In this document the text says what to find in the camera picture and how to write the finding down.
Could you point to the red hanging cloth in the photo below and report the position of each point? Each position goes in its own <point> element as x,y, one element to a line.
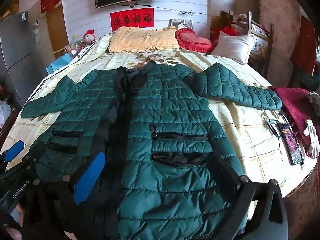
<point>303,47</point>

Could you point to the red heart cushion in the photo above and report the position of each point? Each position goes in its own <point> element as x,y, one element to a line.
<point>192,41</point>

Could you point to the floral bedsheet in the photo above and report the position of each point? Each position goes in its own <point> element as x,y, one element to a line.
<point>237,130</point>

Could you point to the framed photo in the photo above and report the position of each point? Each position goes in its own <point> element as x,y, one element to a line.
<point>181,23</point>

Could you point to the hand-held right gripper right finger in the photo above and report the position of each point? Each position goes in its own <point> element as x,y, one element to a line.
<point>225,172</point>

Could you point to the dark red blanket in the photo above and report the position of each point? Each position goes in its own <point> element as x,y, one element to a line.
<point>297,105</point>

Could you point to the grey refrigerator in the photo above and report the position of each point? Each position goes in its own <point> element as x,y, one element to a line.
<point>17,55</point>

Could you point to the white glove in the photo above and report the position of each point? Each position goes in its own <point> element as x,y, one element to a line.
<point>312,140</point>

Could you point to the wooden door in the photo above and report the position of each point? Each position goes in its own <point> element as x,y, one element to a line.
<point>58,35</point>

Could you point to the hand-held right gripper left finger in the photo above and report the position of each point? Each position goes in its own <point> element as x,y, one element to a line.
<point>90,177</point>

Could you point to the plush toy with red hat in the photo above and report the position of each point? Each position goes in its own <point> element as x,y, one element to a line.
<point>89,37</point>

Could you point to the red wall banner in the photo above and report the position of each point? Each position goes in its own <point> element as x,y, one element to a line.
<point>132,18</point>

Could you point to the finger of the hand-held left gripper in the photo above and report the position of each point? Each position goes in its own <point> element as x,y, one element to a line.
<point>35,160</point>
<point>13,151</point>

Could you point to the black phone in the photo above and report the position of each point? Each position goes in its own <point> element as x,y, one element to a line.
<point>291,145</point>

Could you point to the green quilted jacket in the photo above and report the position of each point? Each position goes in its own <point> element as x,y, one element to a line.
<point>162,105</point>

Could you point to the yellow frilled pillow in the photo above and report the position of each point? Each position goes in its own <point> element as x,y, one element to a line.
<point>140,40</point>

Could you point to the red clothes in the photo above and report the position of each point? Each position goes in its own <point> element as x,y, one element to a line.
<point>226,31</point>

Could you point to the wooden chair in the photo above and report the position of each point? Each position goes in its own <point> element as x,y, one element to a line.
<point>265,42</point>

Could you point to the white pillow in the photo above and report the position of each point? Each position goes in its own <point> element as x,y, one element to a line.
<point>232,46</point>

